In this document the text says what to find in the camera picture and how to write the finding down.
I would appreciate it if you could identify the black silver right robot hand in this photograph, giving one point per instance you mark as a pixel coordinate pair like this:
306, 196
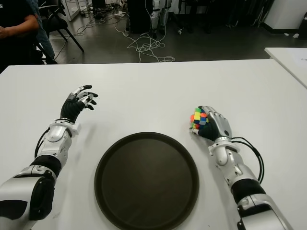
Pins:
216, 124

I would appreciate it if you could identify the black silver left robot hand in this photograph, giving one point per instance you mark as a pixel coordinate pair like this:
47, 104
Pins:
69, 109

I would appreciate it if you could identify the multicoloured Rubik's cube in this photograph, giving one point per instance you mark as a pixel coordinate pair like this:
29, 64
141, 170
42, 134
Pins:
199, 118

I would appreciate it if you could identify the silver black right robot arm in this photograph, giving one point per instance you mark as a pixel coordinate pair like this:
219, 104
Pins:
230, 167

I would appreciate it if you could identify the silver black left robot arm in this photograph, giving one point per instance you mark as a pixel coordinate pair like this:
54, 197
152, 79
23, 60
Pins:
56, 139

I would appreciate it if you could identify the dark brown round plate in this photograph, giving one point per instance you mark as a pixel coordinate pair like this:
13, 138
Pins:
146, 182

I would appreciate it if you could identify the standing person in jeans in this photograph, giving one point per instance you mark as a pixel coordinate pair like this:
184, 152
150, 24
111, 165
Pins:
45, 43

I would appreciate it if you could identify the black folding chair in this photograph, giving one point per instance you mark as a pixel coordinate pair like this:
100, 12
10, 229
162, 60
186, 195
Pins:
57, 22

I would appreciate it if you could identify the white side table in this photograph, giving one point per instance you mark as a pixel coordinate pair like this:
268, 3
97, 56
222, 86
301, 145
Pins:
287, 60

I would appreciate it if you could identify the white display cabinet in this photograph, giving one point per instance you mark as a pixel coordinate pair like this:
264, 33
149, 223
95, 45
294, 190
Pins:
70, 9

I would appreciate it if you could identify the white power strip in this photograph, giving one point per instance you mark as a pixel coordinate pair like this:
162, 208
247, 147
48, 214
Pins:
119, 14

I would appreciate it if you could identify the seated person in black shirt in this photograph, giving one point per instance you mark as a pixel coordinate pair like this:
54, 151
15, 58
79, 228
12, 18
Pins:
14, 14

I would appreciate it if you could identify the black cabinet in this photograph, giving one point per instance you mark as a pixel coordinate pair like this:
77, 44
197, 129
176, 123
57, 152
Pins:
138, 16

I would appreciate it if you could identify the small white paper scrap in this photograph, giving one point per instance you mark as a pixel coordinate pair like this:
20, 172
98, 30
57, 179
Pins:
296, 35

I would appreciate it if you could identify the white humanoid robot legs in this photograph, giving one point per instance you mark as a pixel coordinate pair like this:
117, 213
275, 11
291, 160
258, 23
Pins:
154, 16

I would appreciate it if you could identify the white block with black base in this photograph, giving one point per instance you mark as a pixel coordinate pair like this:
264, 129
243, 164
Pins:
285, 14

